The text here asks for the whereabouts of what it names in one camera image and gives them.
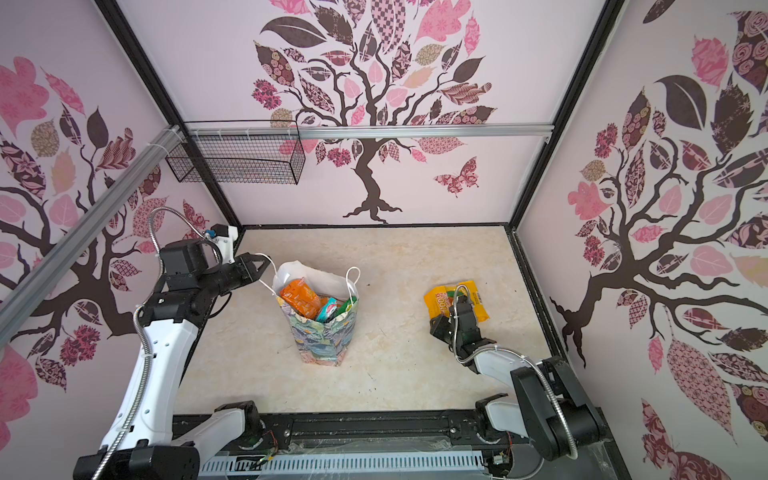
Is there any white slotted cable duct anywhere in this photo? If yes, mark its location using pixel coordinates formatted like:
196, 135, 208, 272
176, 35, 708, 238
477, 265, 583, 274
199, 451, 486, 479

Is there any yellow mango snack bag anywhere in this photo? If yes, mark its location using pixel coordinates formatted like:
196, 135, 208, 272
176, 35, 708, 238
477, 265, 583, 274
424, 280, 490, 322

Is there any black wire basket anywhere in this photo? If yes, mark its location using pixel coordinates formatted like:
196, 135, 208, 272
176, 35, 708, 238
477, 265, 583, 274
165, 121, 307, 185

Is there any aluminium rail left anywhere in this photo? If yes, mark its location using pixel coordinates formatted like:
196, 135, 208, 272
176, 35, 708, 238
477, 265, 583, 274
1, 125, 182, 345

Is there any green white snack bag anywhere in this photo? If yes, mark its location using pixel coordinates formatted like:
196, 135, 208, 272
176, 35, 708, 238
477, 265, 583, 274
335, 296, 357, 317

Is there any black base frame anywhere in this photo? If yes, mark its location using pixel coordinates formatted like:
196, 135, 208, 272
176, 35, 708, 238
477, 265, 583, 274
111, 406, 632, 480

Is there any patterned paper gift bag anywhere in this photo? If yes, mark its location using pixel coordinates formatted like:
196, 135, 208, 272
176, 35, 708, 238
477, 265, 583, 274
266, 261, 361, 366

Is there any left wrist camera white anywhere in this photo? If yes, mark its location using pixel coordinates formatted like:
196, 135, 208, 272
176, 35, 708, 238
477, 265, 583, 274
205, 224, 239, 264

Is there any orange snack packet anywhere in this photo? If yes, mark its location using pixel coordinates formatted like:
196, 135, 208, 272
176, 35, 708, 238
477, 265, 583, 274
280, 278, 323, 320

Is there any aluminium rail back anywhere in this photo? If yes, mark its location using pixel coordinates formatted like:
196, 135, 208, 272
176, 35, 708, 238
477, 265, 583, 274
187, 123, 554, 140

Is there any aluminium rail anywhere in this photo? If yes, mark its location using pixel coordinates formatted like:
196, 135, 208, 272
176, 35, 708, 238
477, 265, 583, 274
1, 125, 182, 345
187, 123, 554, 140

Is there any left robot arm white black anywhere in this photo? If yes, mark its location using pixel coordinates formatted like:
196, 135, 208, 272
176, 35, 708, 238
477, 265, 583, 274
73, 224, 271, 479

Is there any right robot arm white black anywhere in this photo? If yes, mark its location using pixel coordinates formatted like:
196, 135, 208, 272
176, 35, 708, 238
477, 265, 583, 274
424, 281, 608, 461

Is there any teal snack packet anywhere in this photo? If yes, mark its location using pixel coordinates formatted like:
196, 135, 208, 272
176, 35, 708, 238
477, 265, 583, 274
315, 297, 343, 324

